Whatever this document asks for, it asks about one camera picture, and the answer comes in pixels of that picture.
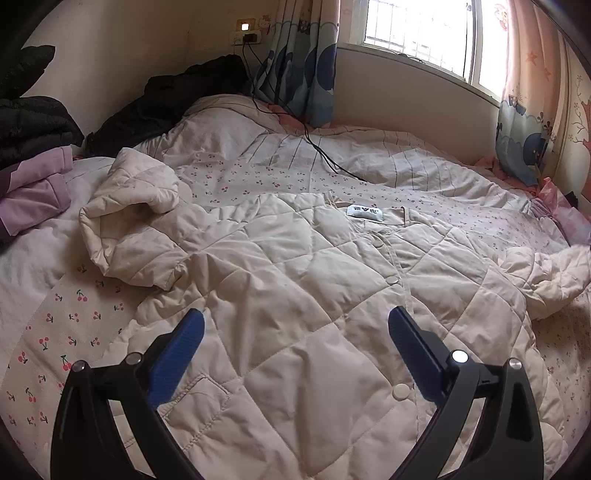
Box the pile of black clothes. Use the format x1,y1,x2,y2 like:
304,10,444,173
0,45,86,160

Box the black charger cable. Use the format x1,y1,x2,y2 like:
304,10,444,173
242,41,370,183

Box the cream quilted jacket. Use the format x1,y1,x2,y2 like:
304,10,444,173
78,148,591,480

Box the cartoon print curtain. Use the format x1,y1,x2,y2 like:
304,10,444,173
495,0,591,188
252,0,340,129

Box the purple garment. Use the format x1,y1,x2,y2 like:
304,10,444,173
0,147,75,252

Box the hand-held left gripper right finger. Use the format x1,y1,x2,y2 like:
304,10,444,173
388,305,544,480

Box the cherry print quilt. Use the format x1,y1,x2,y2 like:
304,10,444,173
0,95,591,480

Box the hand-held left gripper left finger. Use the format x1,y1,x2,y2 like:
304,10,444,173
50,308,206,480

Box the black puffer jacket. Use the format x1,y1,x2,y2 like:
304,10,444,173
85,54,252,158

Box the window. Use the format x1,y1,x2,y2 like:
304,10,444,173
362,0,513,100

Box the pink ruffled bed sheet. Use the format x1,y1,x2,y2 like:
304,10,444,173
531,178,591,245

